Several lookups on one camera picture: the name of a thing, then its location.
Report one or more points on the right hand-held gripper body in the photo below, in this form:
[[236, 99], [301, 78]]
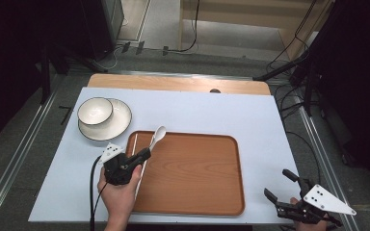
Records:
[[324, 200]]

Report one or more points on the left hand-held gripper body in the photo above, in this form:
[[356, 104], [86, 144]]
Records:
[[118, 170]]

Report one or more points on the white ceramic spoon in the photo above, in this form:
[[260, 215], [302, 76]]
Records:
[[159, 133]]

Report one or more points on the white ceramic plate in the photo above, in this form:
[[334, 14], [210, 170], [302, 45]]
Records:
[[118, 123]]

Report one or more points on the brown wooden tray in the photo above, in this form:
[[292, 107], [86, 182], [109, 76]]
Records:
[[192, 173]]

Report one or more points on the white ceramic bowl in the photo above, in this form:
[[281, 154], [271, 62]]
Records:
[[94, 110]]

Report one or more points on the person's left hand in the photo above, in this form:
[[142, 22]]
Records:
[[118, 199]]

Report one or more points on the person's right hand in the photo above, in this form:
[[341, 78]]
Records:
[[313, 227]]

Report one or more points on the white table cover sheet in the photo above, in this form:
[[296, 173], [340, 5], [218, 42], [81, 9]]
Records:
[[205, 112]]

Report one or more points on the light wooden table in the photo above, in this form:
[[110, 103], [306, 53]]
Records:
[[173, 83]]

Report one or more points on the black metal stand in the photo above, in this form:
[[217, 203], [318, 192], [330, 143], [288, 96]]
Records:
[[308, 86], [46, 73]]

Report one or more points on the black curtain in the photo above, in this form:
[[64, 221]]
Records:
[[13, 48]]

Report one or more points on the light wooden counter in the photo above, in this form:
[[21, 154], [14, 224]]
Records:
[[244, 19]]

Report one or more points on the metal floor rail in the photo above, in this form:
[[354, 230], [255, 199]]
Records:
[[327, 166], [13, 166]]

